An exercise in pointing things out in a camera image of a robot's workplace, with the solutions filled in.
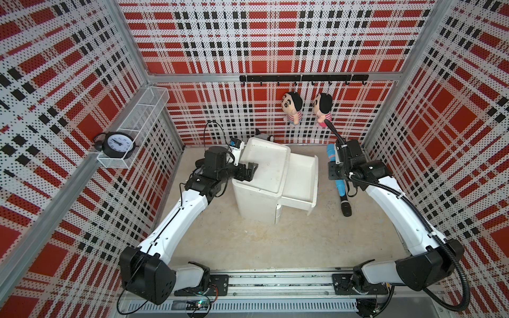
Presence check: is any boy doll striped shirt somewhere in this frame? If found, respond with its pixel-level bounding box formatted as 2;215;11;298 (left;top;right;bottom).
281;91;303;125

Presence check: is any grey plush toy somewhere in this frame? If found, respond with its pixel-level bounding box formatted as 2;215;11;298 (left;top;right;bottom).
254;129;274;143

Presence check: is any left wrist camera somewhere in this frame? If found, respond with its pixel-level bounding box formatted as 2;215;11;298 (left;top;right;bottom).
229;138;245;166

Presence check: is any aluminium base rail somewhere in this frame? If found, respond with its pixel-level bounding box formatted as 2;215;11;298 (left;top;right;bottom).
112;268;453;317

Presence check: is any boy doll pink shirt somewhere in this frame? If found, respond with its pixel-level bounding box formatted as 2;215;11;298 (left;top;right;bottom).
312;93;333;128

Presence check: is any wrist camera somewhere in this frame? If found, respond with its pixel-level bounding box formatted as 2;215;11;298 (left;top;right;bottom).
335;139;363;161
229;138;245;166

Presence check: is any black clock in basket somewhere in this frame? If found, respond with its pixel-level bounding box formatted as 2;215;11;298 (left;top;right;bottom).
93;132;137;159

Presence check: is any white three-drawer cabinet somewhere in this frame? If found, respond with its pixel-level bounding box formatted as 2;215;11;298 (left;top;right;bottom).
232;138;291;225

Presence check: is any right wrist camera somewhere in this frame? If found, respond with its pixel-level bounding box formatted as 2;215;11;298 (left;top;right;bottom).
335;139;363;161

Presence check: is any black glasses case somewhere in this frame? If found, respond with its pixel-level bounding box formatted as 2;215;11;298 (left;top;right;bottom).
195;158;205;168

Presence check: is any black hook rail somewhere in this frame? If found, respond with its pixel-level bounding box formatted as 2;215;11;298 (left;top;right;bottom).
239;74;369;83

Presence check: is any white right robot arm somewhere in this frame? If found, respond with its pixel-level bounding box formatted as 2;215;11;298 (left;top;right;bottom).
328;155;471;312

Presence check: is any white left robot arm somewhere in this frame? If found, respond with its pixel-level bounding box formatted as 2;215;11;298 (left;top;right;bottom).
119;147;258;305

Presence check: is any white wire basket shelf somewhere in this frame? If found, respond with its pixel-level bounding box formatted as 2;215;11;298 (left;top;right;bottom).
97;86;169;169

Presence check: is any white top drawer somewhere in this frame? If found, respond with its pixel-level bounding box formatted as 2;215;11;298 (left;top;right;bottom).
280;153;319;216

